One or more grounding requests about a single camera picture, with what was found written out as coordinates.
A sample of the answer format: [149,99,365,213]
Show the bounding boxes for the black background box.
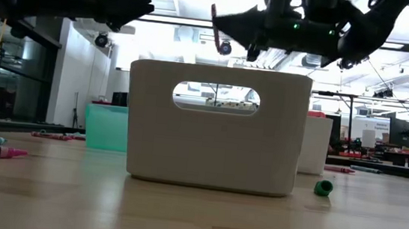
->
[110,91,130,108]

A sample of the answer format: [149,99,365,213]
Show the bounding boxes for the cluttered background workbench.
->
[327,129,409,169]

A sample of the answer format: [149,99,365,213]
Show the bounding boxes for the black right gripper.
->
[207,0,354,72]

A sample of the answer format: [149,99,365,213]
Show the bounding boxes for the green plastic bin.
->
[80,103,132,153]

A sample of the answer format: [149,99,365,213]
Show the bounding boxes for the grey plastic bin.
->
[119,57,315,200]

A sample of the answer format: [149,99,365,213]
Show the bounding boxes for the black ceiling camera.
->
[218,39,234,57]
[94,31,110,49]

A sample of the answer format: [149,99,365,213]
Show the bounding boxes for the white sign board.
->
[351,114,392,141]

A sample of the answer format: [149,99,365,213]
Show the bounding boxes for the black computer monitor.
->
[387,117,409,149]

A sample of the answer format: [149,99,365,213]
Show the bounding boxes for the white plastic bin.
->
[296,115,334,177]

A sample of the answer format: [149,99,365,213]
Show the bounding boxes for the black ceiling spotlight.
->
[372,87,395,100]
[338,52,371,73]

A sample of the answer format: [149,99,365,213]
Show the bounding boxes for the red background container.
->
[306,109,327,120]

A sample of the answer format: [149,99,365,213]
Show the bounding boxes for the black tripod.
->
[70,92,83,129]

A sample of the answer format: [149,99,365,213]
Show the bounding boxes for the black background stand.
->
[306,89,360,152]

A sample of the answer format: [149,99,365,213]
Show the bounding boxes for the white box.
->
[360,128,378,149]

